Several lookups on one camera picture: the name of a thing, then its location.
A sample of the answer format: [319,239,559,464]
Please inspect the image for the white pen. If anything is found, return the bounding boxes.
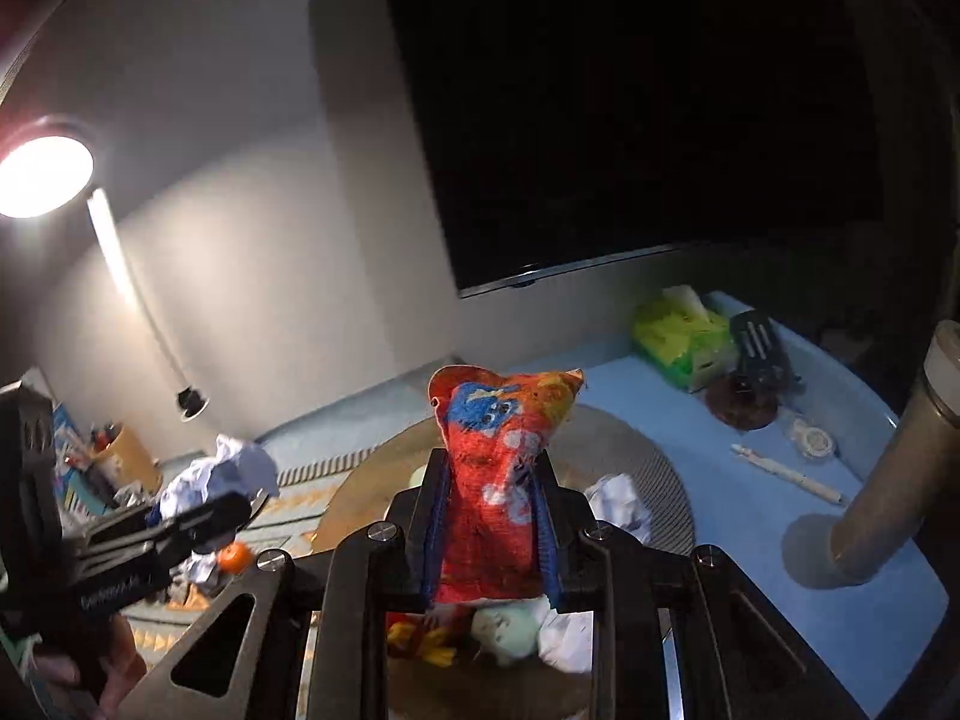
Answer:
[731,444,845,505]

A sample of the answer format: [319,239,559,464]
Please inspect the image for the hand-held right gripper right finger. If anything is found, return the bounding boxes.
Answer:
[525,450,875,720]

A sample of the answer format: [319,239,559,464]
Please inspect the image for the black slotted object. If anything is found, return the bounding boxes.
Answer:
[731,310,796,391]

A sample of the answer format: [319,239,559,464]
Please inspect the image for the bamboo pen holder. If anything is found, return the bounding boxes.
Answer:
[90,424,162,496]

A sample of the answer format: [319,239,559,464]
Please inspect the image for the white desk lamp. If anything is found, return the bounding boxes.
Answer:
[0,116,211,421]

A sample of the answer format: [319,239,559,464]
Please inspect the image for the clear tape roll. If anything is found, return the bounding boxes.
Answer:
[787,418,835,460]

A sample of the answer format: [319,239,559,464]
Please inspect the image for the red fries plush toy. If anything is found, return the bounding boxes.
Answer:
[386,610,460,670]

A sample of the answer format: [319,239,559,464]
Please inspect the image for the three-ball dango plush toy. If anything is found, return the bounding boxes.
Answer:
[471,604,542,667]

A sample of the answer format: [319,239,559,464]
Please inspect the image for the pile of paper wads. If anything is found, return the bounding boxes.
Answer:
[157,433,652,672]

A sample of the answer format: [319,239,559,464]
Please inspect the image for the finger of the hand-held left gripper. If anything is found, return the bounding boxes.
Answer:
[161,521,248,578]
[90,491,252,537]

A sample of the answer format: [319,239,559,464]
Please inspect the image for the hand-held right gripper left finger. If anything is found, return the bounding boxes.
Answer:
[124,446,451,720]

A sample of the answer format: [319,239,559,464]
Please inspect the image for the brown woven basket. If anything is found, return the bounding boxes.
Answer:
[311,405,695,720]

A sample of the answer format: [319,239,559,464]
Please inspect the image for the black monitor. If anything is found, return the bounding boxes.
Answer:
[375,0,886,299]

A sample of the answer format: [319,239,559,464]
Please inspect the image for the dark brown round dish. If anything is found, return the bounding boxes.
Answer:
[705,373,781,430]

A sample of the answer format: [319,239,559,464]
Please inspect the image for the red snack packet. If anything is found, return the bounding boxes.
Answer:
[427,365,586,607]

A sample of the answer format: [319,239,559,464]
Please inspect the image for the green tissue pack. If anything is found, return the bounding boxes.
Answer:
[631,285,740,391]

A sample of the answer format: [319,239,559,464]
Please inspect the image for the person's left hand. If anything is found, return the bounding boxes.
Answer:
[34,611,147,717]

